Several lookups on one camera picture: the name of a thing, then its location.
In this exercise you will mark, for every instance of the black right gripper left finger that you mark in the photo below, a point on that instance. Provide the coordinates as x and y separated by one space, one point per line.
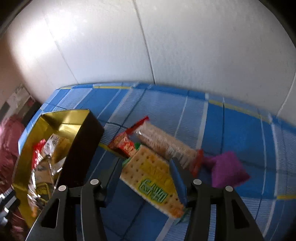
57 220

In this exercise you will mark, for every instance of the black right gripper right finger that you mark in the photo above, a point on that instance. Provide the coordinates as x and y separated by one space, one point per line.
233 219

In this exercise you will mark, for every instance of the yellow black snack packet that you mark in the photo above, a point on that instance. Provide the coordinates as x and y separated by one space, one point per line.
42 181

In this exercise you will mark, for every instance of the beige round pastry packet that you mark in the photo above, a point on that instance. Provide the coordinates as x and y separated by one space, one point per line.
56 147

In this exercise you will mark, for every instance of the green yellow cracker pack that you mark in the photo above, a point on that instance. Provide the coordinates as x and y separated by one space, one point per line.
148 174

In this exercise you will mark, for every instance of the red foil snack packet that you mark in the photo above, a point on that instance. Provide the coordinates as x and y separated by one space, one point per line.
37 153

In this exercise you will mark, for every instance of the purple snack packet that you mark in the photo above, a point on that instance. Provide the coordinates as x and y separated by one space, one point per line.
226 170

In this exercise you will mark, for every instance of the black and gold box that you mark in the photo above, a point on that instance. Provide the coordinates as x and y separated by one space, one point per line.
84 132

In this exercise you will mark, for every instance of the pink cloth bundle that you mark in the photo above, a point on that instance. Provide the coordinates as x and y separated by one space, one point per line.
11 130

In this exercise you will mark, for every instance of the red-ended biscuit roll pack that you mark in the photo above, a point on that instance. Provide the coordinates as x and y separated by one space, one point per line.
160 142

